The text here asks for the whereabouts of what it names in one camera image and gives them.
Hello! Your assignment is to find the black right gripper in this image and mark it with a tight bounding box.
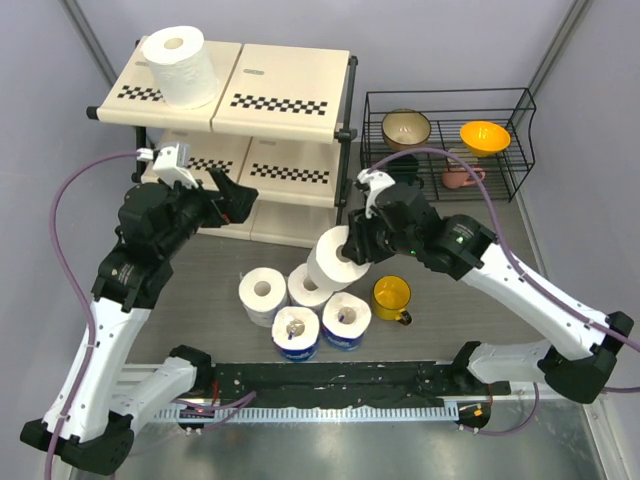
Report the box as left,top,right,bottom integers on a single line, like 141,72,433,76
345,205,420,266

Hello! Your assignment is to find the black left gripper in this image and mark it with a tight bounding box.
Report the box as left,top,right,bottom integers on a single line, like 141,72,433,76
159,168,257,259

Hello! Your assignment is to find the white paper towel roll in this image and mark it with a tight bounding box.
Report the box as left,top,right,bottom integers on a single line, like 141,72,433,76
141,26,219,109
306,225,371,292
238,267,289,328

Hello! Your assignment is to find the blue paper roll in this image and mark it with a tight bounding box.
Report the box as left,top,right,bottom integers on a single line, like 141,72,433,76
321,292,372,351
271,306,320,363

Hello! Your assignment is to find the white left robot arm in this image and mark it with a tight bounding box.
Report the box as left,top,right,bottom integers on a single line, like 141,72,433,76
20,168,258,475

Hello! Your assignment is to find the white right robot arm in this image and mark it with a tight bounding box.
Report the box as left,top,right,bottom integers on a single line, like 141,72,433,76
342,184,634,404

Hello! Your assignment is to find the cream three-tier shelf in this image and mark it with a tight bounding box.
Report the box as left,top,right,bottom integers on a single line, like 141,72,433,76
86,41,357,248

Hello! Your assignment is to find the yellow mug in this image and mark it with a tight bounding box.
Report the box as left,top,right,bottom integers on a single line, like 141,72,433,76
371,275,413,326

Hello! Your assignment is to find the floral print paper roll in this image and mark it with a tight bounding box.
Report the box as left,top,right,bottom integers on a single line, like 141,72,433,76
287,263,333,316

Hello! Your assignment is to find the dark green mug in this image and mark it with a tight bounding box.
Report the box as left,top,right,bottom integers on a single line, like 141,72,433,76
387,155,424,189

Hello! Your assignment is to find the pink mug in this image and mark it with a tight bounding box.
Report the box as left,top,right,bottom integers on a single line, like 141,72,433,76
441,167,478,190

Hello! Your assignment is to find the beige ceramic bowl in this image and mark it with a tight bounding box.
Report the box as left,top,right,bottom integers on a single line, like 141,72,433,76
381,108,432,152

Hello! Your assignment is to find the orange bowl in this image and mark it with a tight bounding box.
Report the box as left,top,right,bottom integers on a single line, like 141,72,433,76
459,121,511,158

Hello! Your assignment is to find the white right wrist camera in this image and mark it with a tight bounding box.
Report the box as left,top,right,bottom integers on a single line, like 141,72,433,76
355,169,395,220

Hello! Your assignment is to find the black wire rack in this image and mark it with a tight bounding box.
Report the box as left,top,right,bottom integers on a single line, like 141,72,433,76
360,87,536,201

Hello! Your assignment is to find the white slotted cable duct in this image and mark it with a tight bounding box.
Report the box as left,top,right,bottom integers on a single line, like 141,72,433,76
154,402,460,425

